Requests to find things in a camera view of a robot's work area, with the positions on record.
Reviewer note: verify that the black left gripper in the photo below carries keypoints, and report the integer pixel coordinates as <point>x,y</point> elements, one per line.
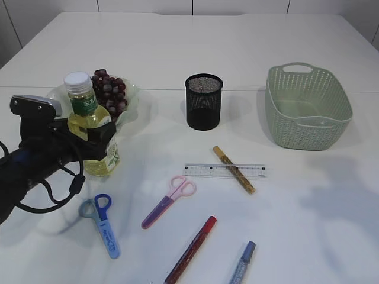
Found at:
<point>48,146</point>

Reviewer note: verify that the purple grape bunch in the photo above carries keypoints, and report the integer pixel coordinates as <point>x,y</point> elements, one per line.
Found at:
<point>110,92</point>

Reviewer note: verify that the blue scissors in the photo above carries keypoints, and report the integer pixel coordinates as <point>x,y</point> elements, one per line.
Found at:
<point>96,208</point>

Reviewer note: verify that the clear plastic sheet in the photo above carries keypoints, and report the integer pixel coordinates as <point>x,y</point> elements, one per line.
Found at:
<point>316,122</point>

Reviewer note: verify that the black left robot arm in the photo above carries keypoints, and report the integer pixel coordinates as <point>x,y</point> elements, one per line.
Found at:
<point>17,179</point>

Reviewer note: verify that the green wavy glass plate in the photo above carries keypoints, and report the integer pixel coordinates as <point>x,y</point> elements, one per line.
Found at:
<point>130,112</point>

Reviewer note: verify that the clear plastic ruler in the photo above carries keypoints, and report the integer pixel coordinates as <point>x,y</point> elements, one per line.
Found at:
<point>225,170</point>

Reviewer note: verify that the black mesh pen holder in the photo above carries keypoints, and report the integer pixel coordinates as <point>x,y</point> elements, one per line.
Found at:
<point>203,101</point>

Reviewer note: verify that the red glitter pen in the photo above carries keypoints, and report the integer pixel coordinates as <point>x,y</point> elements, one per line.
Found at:
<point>190,252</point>

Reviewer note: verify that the gold glitter pen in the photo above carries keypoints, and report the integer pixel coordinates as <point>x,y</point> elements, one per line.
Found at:
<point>249,188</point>

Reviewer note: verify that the blue glitter pen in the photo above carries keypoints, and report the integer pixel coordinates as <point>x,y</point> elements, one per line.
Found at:
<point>243,263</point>

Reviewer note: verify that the green plastic woven basket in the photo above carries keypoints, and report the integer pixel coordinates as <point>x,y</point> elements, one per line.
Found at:
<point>298,90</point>

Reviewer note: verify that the pink purple scissors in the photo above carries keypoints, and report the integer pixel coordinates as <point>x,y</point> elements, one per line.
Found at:
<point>179,186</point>

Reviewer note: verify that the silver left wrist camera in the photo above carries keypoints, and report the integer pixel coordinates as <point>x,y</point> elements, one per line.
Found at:
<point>28,105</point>

